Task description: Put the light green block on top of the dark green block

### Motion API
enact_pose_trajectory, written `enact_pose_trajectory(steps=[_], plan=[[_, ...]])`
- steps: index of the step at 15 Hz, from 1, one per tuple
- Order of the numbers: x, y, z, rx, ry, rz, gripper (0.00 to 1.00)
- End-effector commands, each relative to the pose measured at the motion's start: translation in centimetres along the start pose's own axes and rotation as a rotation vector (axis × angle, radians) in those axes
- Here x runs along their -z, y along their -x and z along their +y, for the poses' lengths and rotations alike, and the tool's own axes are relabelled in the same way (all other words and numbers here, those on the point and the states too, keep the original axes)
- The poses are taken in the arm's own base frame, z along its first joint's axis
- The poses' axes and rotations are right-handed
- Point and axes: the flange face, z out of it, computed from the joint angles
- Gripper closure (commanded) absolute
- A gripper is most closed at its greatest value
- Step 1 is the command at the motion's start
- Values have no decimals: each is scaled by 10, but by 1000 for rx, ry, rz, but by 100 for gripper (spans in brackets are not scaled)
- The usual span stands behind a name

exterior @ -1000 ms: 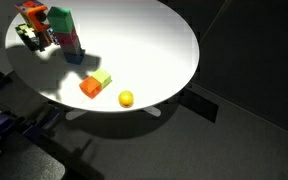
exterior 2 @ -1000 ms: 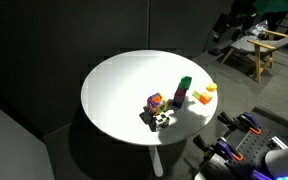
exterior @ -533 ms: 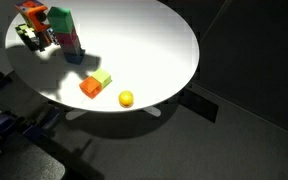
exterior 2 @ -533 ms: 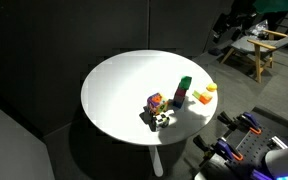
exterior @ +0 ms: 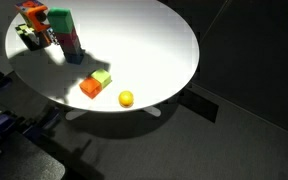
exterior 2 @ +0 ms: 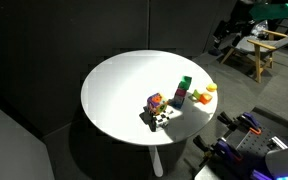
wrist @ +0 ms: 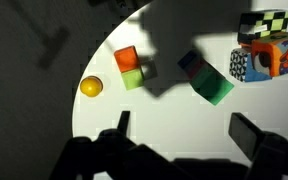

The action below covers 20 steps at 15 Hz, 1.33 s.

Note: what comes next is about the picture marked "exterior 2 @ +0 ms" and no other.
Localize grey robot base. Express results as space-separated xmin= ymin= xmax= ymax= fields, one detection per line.
xmin=264 ymin=139 xmax=288 ymax=180

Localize blue block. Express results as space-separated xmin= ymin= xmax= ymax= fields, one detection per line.
xmin=171 ymin=99 xmax=186 ymax=110

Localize magenta block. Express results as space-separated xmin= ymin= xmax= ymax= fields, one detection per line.
xmin=174 ymin=87 xmax=188 ymax=99

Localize dark green block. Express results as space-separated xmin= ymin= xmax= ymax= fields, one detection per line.
xmin=178 ymin=75 xmax=193 ymax=91

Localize orange block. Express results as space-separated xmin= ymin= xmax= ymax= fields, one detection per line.
xmin=199 ymin=92 xmax=214 ymax=106

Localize black white checkered cube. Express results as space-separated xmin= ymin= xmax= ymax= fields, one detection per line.
xmin=148 ymin=110 xmax=174 ymax=132

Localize yellow ball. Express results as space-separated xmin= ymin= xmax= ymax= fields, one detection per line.
xmin=206 ymin=82 xmax=219 ymax=93

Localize white table base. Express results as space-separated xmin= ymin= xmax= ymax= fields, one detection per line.
xmin=148 ymin=145 xmax=165 ymax=178

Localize purple clamp orange tip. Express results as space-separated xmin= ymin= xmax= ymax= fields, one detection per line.
xmin=237 ymin=111 xmax=263 ymax=136

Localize wooden armchair grey seat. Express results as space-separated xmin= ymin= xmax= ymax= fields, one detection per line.
xmin=219 ymin=27 xmax=288 ymax=84

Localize blue and black equipment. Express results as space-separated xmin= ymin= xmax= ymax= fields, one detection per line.
xmin=194 ymin=105 xmax=288 ymax=180

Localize purple clamp black handles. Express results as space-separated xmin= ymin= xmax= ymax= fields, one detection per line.
xmin=192 ymin=134 xmax=244 ymax=168

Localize silver metal bracket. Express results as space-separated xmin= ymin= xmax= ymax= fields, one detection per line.
xmin=267 ymin=135 xmax=288 ymax=151

